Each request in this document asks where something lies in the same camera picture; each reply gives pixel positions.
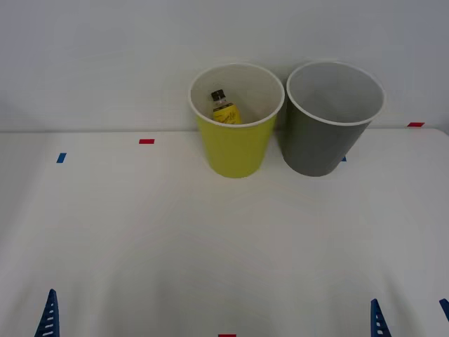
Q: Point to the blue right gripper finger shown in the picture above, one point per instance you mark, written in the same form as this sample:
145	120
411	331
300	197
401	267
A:
445	308
379	323

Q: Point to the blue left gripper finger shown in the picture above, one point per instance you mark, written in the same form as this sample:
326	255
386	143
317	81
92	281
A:
49	321

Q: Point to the yellow-green plastic bin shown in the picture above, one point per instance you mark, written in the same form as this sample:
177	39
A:
233	151

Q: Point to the yellow bottle with black cap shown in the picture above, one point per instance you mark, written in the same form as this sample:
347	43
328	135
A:
227	113

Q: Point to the grey plastic bin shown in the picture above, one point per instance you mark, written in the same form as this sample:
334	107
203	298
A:
315	147

